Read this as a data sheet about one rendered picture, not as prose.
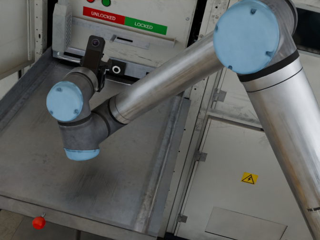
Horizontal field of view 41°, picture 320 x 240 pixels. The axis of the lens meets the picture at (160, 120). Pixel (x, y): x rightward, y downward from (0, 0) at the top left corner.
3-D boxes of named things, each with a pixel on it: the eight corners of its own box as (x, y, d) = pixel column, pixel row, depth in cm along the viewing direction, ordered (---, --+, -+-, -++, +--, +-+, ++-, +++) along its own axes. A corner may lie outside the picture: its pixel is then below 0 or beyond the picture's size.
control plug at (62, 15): (64, 53, 156) (65, 8, 145) (51, 50, 156) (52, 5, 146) (71, 44, 162) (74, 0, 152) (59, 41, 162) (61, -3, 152)
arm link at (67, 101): (48, 125, 107) (38, 88, 103) (66, 106, 118) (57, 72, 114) (84, 123, 105) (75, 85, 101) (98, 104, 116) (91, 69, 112)
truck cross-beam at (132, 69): (183, 89, 166) (186, 76, 163) (52, 56, 169) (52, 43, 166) (185, 83, 170) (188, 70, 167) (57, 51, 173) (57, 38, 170)
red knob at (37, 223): (42, 232, 111) (42, 224, 109) (30, 229, 111) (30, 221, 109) (49, 219, 114) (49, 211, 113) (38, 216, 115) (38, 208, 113)
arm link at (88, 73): (63, 68, 113) (98, 75, 113) (69, 62, 118) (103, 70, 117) (60, 98, 117) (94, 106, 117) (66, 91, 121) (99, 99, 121)
